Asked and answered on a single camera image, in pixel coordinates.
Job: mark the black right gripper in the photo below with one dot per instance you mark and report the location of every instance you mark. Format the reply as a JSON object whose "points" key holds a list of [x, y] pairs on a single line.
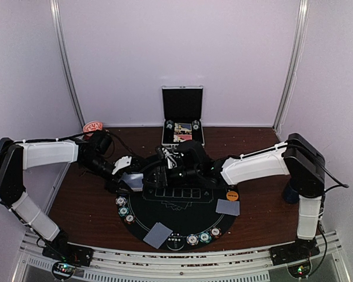
{"points": [[159, 172]]}

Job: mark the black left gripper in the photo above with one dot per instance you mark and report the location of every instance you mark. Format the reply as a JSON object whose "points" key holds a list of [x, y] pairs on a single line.
{"points": [[113, 184]]}

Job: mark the blue white chips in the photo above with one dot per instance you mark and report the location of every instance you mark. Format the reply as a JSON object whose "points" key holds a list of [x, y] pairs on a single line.
{"points": [[192, 239], [120, 201]]}

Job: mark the grey blue card deck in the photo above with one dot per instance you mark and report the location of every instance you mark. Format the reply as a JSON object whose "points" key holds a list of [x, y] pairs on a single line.
{"points": [[134, 181]]}

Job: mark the green chips seat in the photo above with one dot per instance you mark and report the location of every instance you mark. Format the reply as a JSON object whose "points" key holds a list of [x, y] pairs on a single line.
{"points": [[204, 237], [123, 211]]}

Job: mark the orange chips seat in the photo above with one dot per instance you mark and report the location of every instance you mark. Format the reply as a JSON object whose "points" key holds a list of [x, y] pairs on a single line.
{"points": [[129, 219], [215, 232]]}

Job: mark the orange big blind button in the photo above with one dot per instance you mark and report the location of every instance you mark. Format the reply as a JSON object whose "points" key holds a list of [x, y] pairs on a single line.
{"points": [[232, 195]]}

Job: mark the blue card seat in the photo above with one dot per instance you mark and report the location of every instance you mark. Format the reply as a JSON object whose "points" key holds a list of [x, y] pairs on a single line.
{"points": [[228, 207], [157, 235]]}

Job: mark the blue card front seat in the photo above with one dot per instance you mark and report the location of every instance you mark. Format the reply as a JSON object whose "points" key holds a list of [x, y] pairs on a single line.
{"points": [[157, 235]]}

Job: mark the orange chips front seat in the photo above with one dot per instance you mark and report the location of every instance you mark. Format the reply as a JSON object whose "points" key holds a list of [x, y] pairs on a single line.
{"points": [[215, 232]]}

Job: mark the green chips front seat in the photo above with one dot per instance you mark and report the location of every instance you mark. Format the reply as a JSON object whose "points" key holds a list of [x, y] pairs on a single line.
{"points": [[204, 237]]}

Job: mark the blue white chips front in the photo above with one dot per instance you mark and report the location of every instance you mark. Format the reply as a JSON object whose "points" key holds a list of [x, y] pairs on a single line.
{"points": [[192, 239]]}

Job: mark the clear round dealer button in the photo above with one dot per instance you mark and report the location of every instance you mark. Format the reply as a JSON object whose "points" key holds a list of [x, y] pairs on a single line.
{"points": [[175, 242]]}

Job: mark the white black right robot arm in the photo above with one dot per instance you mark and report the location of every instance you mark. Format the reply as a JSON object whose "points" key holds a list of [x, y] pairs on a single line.
{"points": [[265, 218]]}

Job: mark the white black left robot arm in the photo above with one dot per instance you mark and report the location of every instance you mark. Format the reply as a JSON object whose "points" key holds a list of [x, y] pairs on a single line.
{"points": [[23, 162]]}

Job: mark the red card box in case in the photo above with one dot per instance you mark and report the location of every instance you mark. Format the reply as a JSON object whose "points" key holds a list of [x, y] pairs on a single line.
{"points": [[182, 138]]}

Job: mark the blue card box in case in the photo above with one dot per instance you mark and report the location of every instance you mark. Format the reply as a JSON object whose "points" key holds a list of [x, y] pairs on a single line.
{"points": [[182, 127]]}

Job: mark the right chip stack in case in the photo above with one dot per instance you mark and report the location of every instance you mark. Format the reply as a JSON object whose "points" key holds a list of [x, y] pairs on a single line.
{"points": [[196, 125]]}

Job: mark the chip stack in case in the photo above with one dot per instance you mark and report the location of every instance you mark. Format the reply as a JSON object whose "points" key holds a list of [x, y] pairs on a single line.
{"points": [[196, 125], [169, 124]]}

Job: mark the round black poker mat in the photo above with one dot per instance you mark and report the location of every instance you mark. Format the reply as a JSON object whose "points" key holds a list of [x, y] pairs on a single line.
{"points": [[185, 209]]}

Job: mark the left chip stack in case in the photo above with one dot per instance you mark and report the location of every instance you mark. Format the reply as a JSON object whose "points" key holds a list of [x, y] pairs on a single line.
{"points": [[169, 124]]}

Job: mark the red white patterned bowl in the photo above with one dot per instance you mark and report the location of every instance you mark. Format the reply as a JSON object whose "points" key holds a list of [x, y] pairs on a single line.
{"points": [[92, 126]]}

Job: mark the aluminium poker case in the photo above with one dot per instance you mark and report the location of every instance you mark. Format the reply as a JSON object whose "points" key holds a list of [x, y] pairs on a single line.
{"points": [[182, 104]]}

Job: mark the dark blue mug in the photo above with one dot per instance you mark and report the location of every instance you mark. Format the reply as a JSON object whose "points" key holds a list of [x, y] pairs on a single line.
{"points": [[289, 195]]}

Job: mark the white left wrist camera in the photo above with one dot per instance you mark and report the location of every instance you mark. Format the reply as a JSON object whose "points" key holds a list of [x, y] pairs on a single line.
{"points": [[121, 163]]}

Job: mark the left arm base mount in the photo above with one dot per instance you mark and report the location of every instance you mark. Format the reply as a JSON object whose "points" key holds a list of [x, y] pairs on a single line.
{"points": [[60, 249]]}

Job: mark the aluminium front rail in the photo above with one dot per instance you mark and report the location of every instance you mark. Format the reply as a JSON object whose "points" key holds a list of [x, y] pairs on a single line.
{"points": [[254, 264]]}

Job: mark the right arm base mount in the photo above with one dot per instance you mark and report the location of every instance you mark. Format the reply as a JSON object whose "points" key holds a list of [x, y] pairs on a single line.
{"points": [[300, 249]]}

